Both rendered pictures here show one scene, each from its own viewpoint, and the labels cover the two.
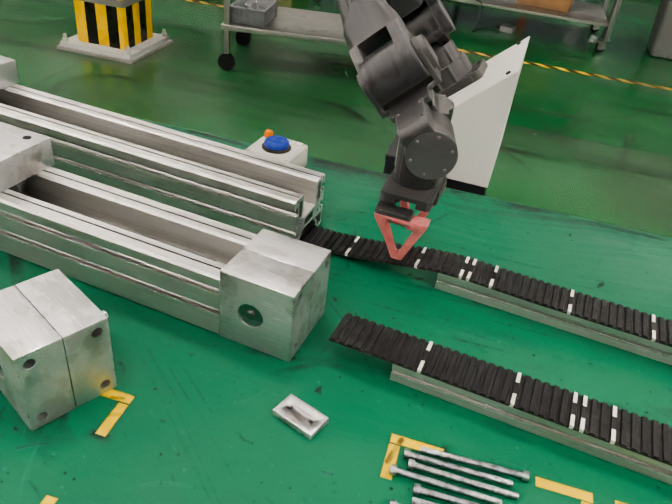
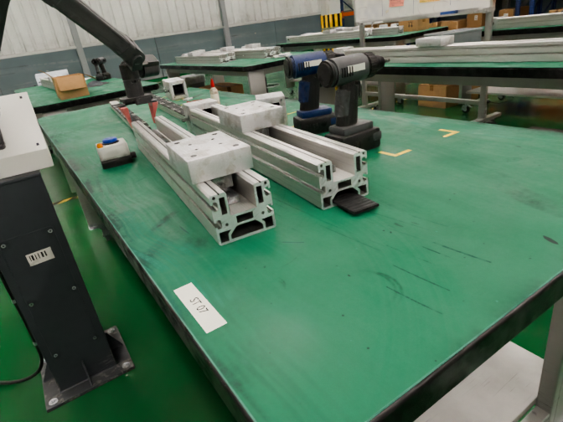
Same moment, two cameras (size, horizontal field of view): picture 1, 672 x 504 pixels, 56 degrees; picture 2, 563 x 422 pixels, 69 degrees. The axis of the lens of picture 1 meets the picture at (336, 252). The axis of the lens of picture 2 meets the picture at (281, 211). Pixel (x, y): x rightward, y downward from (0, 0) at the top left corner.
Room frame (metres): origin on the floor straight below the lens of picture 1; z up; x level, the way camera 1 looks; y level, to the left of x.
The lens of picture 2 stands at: (1.38, 1.27, 1.08)
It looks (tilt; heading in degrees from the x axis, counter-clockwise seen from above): 25 degrees down; 227
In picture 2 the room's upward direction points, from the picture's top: 8 degrees counter-clockwise
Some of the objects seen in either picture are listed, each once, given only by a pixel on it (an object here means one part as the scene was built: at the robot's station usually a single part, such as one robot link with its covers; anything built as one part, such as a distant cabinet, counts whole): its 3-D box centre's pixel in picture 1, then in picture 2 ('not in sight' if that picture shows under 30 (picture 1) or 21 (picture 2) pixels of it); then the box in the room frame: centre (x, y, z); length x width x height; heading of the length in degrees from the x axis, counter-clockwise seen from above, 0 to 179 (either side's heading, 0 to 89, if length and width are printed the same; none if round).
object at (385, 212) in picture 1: (404, 223); (147, 110); (0.69, -0.08, 0.87); 0.07 x 0.07 x 0.09; 74
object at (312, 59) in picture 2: not in sight; (322, 91); (0.45, 0.50, 0.89); 0.20 x 0.08 x 0.22; 150
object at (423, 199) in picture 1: (418, 166); (134, 90); (0.72, -0.09, 0.94); 0.10 x 0.07 x 0.07; 164
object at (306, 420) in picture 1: (300, 416); not in sight; (0.43, 0.02, 0.78); 0.05 x 0.03 x 0.01; 58
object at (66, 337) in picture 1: (57, 341); (267, 110); (0.45, 0.27, 0.83); 0.11 x 0.10 x 0.10; 140
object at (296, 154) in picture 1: (273, 165); (116, 151); (0.92, 0.12, 0.81); 0.10 x 0.08 x 0.06; 161
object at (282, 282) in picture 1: (280, 287); (198, 116); (0.58, 0.06, 0.83); 0.12 x 0.09 x 0.10; 161
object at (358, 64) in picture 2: not in sight; (359, 102); (0.56, 0.71, 0.89); 0.20 x 0.08 x 0.22; 167
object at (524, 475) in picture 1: (474, 462); not in sight; (0.40, -0.16, 0.78); 0.11 x 0.01 x 0.01; 80
